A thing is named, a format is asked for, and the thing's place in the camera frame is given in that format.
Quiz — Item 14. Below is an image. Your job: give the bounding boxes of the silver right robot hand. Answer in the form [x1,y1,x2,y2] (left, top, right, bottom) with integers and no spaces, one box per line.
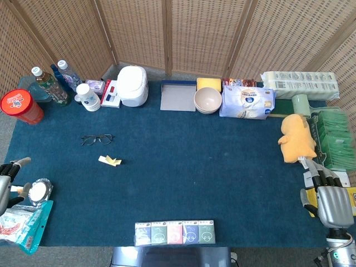
[300,161,356,229]

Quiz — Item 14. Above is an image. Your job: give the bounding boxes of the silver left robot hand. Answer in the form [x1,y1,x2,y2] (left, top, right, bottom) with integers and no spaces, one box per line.
[0,157,32,216]

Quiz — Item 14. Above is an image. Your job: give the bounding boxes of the yellow paper piece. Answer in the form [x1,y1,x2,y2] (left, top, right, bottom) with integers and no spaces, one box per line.
[98,155,123,168]

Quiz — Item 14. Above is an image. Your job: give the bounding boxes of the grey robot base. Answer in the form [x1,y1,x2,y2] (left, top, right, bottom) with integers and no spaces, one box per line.
[111,246,233,267]

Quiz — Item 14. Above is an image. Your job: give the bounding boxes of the yellow snack bag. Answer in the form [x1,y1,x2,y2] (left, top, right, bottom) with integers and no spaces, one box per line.
[303,186,356,217]

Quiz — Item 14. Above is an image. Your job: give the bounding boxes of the foil dish white filling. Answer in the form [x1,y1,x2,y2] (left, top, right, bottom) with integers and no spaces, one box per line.
[27,177,53,208]

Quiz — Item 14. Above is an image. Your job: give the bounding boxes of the small white carton box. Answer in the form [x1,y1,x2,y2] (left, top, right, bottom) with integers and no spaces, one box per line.
[303,170,350,189]

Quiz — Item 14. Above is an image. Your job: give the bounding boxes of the teal snack bag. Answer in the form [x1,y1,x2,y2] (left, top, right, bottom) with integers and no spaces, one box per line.
[0,200,54,255]

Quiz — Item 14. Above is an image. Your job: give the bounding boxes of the green tea bag box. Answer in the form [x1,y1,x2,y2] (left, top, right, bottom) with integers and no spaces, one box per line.
[308,110,351,171]

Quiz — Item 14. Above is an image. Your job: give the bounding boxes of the yellow plush toy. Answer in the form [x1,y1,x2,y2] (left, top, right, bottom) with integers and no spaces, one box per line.
[278,113,318,164]

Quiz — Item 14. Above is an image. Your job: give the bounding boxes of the red canister orange lid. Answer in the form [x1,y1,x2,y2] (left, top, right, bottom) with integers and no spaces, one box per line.
[0,88,45,125]

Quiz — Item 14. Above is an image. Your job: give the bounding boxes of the teal translucent container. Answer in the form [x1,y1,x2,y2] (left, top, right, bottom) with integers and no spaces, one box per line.
[18,76,52,103]

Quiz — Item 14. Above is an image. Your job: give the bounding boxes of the green tea bottle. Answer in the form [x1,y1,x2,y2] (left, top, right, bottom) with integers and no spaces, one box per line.
[31,66,70,107]

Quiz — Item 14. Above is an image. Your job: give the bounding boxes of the light green mug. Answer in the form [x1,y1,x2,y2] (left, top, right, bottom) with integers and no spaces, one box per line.
[291,93,312,117]

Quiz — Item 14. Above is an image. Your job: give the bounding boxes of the dark green board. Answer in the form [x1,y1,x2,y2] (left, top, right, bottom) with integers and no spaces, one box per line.
[268,97,328,119]

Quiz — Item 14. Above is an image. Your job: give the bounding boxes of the small white jar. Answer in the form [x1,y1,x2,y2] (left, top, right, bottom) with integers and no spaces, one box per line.
[75,83,101,112]

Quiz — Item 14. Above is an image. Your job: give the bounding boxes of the dark blue bottle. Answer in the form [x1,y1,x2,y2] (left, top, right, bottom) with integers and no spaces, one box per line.
[50,63,73,97]

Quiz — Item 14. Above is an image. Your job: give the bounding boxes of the clear water bottle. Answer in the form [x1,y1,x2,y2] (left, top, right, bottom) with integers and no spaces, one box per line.
[57,60,83,92]

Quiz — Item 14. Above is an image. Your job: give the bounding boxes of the pale green tissue bundle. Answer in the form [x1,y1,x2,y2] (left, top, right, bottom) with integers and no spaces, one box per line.
[260,71,340,101]

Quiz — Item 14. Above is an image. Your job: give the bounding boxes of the purple wipes box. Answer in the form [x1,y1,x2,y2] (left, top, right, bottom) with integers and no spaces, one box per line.
[85,79,106,95]

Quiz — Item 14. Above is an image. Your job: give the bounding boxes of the red white carton box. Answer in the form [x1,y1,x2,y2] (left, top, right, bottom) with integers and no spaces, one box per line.
[100,79,122,108]

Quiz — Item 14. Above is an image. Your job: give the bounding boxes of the blue white tissue pack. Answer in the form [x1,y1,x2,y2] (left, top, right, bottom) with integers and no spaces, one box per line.
[219,85,276,120]

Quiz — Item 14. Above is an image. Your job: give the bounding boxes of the dark blue carpet mat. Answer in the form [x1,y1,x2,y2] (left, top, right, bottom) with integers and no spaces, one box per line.
[0,80,334,248]

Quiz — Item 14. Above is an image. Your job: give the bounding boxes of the brown snack bag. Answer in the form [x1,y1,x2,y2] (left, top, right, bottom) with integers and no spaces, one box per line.
[221,77,258,89]

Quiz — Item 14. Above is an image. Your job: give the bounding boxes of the white rice cooker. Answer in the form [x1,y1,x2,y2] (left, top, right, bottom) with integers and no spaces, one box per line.
[116,65,149,108]

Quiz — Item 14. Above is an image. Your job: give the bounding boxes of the beige bowl stack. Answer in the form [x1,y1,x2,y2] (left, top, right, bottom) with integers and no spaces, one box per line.
[194,87,223,115]

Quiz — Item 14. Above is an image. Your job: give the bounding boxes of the yellow sponge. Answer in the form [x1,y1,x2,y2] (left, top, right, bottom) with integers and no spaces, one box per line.
[196,77,222,92]

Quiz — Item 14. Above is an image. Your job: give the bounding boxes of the blue grey box tray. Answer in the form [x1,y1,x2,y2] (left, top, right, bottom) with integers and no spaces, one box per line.
[160,80,197,112]

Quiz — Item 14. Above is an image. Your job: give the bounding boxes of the woven bamboo folding screen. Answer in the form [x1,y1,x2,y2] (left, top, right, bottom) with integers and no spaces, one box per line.
[0,0,356,123]

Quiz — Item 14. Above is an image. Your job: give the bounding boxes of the black frame eyeglasses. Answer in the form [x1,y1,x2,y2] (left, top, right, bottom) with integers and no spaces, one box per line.
[81,133,115,147]

